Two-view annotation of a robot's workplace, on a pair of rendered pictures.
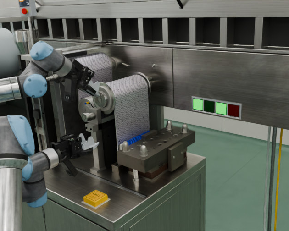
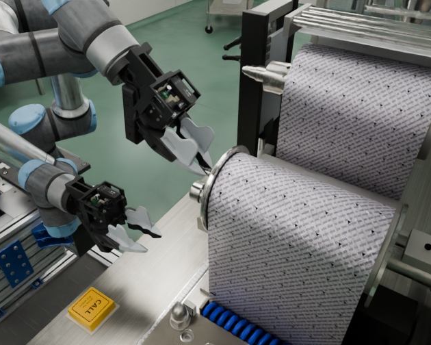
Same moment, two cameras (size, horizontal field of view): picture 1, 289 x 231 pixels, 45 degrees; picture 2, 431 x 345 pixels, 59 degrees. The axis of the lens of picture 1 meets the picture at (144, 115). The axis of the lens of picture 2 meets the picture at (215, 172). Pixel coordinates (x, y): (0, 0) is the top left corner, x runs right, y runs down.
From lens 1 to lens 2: 145 cm
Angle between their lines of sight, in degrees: 73
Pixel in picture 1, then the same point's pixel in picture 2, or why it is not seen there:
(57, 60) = (72, 33)
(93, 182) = (162, 292)
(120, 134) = (221, 288)
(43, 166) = (39, 194)
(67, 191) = (133, 259)
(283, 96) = not seen: outside the picture
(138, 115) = (292, 307)
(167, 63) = not seen: outside the picture
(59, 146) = (72, 192)
